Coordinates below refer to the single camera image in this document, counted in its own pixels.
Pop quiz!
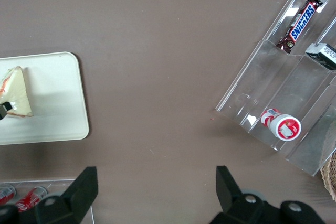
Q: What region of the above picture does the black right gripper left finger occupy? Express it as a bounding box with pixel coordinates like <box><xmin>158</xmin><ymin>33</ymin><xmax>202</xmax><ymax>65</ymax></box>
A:
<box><xmin>0</xmin><ymin>166</ymin><xmax>99</xmax><ymax>224</ymax></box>

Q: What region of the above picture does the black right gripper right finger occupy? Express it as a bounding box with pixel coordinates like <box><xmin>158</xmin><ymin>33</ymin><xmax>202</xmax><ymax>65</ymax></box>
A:
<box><xmin>209</xmin><ymin>165</ymin><xmax>326</xmax><ymax>224</ymax></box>

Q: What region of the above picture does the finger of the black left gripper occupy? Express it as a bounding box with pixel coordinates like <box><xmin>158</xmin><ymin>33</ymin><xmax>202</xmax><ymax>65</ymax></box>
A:
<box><xmin>0</xmin><ymin>101</ymin><xmax>14</xmax><ymax>121</ymax></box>

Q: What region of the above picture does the triangular white bread sandwich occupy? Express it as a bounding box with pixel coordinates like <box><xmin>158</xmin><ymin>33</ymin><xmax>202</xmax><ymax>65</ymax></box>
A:
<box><xmin>0</xmin><ymin>66</ymin><xmax>34</xmax><ymax>118</ymax></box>

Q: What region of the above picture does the cream plastic tray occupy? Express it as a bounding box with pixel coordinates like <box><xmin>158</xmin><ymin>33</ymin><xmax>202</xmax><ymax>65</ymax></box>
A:
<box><xmin>0</xmin><ymin>51</ymin><xmax>90</xmax><ymax>146</ymax></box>

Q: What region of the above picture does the wicker basket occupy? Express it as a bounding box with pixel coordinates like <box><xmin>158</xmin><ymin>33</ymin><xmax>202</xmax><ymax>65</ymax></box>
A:
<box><xmin>320</xmin><ymin>153</ymin><xmax>336</xmax><ymax>202</ymax></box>

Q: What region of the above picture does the clear acrylic can holder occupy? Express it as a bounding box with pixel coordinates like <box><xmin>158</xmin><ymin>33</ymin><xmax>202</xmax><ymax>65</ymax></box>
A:
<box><xmin>0</xmin><ymin>178</ymin><xmax>96</xmax><ymax>224</ymax></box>

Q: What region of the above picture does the red cola can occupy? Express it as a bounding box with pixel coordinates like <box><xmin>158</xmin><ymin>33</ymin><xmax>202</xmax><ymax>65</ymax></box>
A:
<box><xmin>14</xmin><ymin>186</ymin><xmax>48</xmax><ymax>213</ymax></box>
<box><xmin>0</xmin><ymin>184</ymin><xmax>16</xmax><ymax>206</ymax></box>

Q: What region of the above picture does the red white yogurt cup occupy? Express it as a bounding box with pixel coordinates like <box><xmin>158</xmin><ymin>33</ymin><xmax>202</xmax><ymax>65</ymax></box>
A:
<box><xmin>260</xmin><ymin>108</ymin><xmax>302</xmax><ymax>142</ymax></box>

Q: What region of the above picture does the clear acrylic display rack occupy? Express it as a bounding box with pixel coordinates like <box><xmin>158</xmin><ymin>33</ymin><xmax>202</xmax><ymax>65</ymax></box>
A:
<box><xmin>215</xmin><ymin>0</ymin><xmax>336</xmax><ymax>177</ymax></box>

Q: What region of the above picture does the black white carton box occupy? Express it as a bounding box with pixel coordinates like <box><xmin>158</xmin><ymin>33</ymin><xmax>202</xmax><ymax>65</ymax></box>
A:
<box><xmin>305</xmin><ymin>42</ymin><xmax>336</xmax><ymax>71</ymax></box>

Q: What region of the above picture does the Snickers chocolate bar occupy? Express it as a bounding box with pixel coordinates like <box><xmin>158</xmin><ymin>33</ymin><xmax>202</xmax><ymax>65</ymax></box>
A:
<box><xmin>275</xmin><ymin>0</ymin><xmax>323</xmax><ymax>54</ymax></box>

